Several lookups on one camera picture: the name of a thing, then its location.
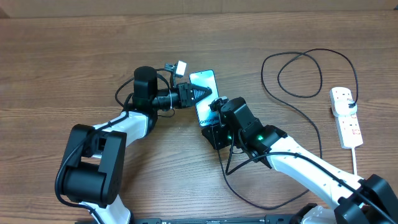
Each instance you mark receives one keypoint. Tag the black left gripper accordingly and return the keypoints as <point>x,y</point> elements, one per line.
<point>185,94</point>

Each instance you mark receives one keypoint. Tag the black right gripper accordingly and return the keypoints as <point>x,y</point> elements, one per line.
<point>217,138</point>

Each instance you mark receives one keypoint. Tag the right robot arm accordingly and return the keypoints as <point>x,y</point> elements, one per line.
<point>351,198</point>

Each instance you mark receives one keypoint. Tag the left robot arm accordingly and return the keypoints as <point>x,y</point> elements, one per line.
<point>91,169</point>

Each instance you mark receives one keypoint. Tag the white charger plug adapter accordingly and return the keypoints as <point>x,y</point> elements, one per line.
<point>341,108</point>

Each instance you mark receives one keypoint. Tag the white power strip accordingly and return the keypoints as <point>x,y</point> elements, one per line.
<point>349,132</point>

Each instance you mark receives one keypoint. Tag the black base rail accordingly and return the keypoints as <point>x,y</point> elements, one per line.
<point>267,219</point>

